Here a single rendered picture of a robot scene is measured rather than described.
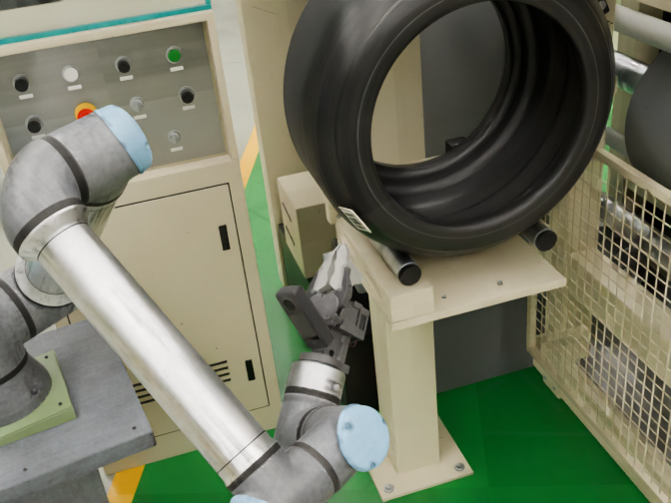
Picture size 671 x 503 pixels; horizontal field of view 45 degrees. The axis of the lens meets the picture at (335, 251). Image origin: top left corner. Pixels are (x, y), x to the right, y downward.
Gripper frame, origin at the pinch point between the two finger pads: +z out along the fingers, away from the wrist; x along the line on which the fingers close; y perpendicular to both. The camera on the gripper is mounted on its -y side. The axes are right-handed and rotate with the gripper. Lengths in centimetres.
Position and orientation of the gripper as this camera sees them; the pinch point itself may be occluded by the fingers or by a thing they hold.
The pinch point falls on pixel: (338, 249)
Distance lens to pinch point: 136.6
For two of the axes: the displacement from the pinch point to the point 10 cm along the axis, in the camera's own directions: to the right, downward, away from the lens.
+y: 6.4, 4.1, 6.5
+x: 7.3, -0.8, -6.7
